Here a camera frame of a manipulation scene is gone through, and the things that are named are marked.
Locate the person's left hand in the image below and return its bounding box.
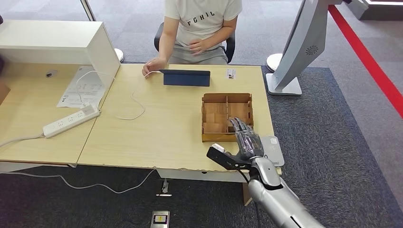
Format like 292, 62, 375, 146
189, 38, 210, 56

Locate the person's right hand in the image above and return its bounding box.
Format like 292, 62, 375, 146
142, 57, 167, 78

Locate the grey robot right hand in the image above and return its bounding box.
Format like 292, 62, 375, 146
225, 117, 265, 160

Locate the wooden compartment box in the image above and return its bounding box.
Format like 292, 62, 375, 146
201, 93, 254, 143

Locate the person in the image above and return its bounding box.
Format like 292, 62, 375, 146
142, 0, 243, 78

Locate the grey card reader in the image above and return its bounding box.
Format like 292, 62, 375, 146
259, 136, 286, 167

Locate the black office chair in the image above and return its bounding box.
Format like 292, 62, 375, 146
154, 22, 236, 64

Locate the dark blue tablet case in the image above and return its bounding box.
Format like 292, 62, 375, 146
159, 69, 211, 87

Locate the light wood desk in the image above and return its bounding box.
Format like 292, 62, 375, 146
77, 64, 283, 208
0, 61, 122, 173

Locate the round white stand base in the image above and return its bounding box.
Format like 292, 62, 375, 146
266, 53, 284, 73

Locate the metal pole with round base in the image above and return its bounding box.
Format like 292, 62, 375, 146
80, 0, 125, 64

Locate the dark grey floor mat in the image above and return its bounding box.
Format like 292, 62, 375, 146
0, 66, 391, 228

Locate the printed paper sheet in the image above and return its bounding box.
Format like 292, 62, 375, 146
57, 66, 108, 109

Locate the floor outlet plug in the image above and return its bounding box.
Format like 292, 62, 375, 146
156, 179, 173, 198

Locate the white power strip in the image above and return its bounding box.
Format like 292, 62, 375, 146
43, 104, 101, 139

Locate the silver kiosk stand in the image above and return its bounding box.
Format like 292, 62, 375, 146
266, 0, 353, 96

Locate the white desk shelf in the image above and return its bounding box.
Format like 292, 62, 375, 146
0, 20, 122, 92

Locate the silver floor socket box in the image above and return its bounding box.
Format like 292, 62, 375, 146
150, 210, 171, 228

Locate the brown cardboard piece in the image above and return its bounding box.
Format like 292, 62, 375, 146
0, 82, 11, 106

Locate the dark platform with light strip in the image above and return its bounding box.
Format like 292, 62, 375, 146
346, 0, 403, 22

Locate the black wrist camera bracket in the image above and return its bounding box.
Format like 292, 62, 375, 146
206, 143, 252, 172

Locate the thin white charging cable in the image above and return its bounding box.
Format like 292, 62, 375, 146
76, 70, 163, 122

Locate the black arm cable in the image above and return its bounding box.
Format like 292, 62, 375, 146
235, 169, 262, 228

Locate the white floor cable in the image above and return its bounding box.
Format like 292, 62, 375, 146
0, 169, 157, 195

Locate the white power strip cord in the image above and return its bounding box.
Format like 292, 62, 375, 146
0, 134, 45, 149

